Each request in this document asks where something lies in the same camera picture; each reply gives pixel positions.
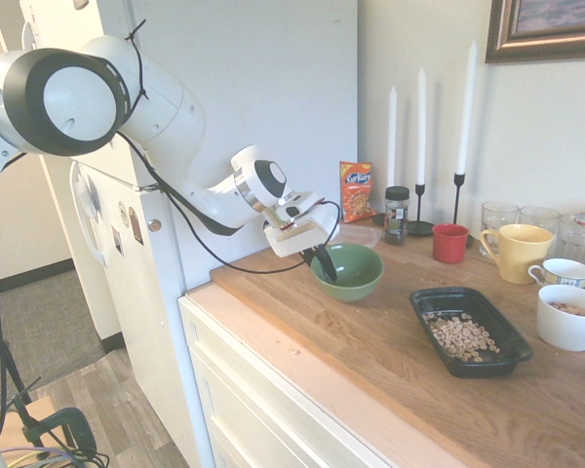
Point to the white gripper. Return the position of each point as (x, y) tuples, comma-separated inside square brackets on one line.
[(297, 239)]

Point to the green ceramic bowl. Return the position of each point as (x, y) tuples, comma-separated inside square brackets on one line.
[(356, 288)]

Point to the cereal rings heap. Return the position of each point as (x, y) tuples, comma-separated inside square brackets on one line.
[(458, 334)]

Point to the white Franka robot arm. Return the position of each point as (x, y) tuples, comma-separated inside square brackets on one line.
[(166, 112)]

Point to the orange snack bag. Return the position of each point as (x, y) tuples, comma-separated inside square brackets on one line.
[(358, 192)]

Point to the spice jar with black lid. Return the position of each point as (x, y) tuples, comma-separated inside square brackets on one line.
[(396, 219)]

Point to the black plastic tray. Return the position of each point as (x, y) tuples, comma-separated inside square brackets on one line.
[(421, 300)]

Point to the red mug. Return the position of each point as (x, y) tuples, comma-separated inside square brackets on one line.
[(448, 246)]

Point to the white drawer cabinet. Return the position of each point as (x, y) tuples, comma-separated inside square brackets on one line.
[(273, 390)]

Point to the short white taper candle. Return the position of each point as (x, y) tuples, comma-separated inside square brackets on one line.
[(392, 141)]

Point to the medium white taper candle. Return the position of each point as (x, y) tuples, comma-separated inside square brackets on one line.
[(421, 131)]

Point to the clear drinking glass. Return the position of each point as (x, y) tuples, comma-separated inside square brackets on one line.
[(540, 218), (499, 217)]

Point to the brown fridge magnet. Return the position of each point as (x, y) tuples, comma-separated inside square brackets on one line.
[(134, 224)]

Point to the yellow mug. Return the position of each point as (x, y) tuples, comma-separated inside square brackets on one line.
[(521, 258)]

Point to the white photo fridge magnet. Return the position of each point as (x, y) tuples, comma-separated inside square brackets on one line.
[(117, 240)]

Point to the round pale fridge magnet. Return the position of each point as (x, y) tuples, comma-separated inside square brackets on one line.
[(122, 210)]

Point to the tall white taper candle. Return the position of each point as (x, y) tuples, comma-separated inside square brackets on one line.
[(466, 112)]

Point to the small patterned white cup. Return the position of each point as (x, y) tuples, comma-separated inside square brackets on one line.
[(565, 275)]

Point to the large white mug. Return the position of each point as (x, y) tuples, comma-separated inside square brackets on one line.
[(565, 326)]

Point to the clear drinking glasses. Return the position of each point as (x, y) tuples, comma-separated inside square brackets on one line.
[(577, 241)]

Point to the green screw clamp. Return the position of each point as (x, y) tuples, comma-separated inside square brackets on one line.
[(73, 424)]

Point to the framed picture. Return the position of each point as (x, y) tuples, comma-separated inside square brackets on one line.
[(546, 34)]

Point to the black stand pole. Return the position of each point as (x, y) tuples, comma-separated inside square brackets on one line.
[(0, 341)]

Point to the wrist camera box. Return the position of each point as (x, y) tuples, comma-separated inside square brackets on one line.
[(292, 210)]

